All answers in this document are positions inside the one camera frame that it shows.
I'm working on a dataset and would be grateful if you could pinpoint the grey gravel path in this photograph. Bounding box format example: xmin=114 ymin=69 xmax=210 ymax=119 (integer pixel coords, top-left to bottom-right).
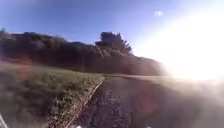
xmin=71 ymin=75 xmax=224 ymax=128

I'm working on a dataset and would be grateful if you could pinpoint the grass verge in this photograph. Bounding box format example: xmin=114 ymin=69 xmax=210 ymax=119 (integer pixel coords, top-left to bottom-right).
xmin=0 ymin=61 xmax=106 ymax=128

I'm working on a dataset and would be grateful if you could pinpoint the wooded hillside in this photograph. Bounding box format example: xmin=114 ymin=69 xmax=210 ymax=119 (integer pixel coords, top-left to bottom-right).
xmin=0 ymin=29 xmax=168 ymax=77

